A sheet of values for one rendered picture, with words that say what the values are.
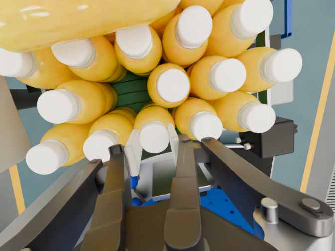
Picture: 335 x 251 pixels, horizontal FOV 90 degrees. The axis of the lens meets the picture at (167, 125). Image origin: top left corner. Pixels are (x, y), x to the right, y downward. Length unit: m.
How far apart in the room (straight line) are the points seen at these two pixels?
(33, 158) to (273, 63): 0.31
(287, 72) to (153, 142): 0.19
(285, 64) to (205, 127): 0.12
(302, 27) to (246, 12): 1.52
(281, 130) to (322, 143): 1.63
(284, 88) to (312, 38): 1.26
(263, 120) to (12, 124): 0.37
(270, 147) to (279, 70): 0.18
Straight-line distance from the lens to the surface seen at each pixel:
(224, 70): 0.22
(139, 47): 0.21
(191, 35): 0.21
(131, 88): 0.40
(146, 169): 0.41
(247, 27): 0.24
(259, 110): 0.24
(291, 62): 0.26
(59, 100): 0.23
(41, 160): 0.26
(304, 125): 1.83
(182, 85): 0.21
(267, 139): 0.38
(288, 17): 0.45
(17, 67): 0.25
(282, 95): 0.56
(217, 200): 0.37
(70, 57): 0.22
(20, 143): 0.36
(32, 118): 1.60
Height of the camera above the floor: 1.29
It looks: 76 degrees down
